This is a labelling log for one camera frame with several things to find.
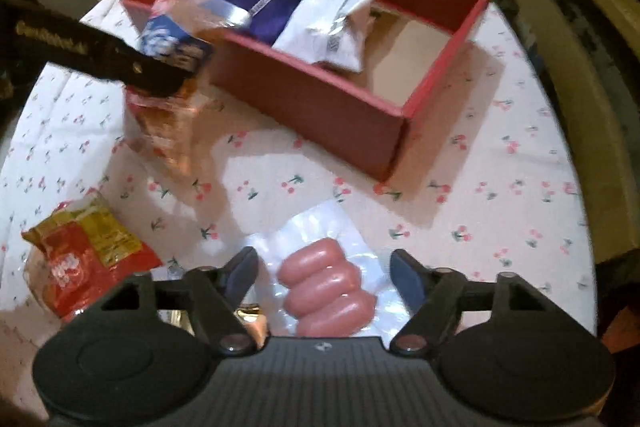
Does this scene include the wooden media cabinet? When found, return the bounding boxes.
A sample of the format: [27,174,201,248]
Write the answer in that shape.
[480,0,640,260]

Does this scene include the silver green-label snack packet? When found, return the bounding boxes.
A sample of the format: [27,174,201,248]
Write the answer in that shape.
[272,0,403,74]

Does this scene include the dark purple snack packet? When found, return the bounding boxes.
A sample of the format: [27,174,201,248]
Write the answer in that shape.
[212,0,306,48]

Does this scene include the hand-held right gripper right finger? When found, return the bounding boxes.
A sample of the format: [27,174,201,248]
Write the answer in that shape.
[389,248,548,354]

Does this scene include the red cardboard box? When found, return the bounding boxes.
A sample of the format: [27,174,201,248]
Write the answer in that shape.
[121,0,496,182]

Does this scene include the blue white snack packet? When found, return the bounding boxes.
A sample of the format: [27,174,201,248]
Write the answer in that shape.
[137,0,251,74]

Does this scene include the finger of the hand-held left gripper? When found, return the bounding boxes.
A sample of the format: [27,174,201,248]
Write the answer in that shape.
[117,46,190,98]

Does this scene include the cherry print tablecloth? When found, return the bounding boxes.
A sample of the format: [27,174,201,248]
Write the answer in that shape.
[0,0,601,358]

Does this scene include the red yellow snack packet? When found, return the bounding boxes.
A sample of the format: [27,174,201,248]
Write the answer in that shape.
[21,192,164,324]

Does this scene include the vacuum-packed pink sausages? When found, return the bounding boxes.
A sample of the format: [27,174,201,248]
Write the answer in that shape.
[245,199,401,338]

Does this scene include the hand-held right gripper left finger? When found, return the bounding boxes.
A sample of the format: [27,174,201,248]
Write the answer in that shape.
[100,246,261,354]

